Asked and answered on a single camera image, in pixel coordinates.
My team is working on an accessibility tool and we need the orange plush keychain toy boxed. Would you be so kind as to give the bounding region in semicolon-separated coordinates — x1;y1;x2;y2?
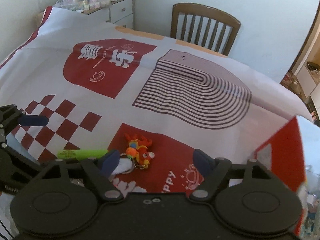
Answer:
124;133;155;170

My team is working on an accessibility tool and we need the green highlighter pen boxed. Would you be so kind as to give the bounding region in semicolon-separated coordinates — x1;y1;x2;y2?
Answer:
57;149;108;161

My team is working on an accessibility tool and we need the red white cardboard box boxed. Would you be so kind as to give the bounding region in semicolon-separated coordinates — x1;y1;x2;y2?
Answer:
254;116;319;239

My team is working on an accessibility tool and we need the red white patterned tablecloth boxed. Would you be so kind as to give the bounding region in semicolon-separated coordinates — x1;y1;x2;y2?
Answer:
0;5;315;240

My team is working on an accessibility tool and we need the brown wooden chair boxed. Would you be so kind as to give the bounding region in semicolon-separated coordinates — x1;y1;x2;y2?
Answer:
170;3;241;56

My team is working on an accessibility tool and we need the white drawer cabinet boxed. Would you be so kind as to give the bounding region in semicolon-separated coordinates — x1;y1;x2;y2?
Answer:
83;0;135;29

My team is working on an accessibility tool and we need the white oval keychain tag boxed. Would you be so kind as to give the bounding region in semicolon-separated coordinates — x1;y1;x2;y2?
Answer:
111;158;135;176

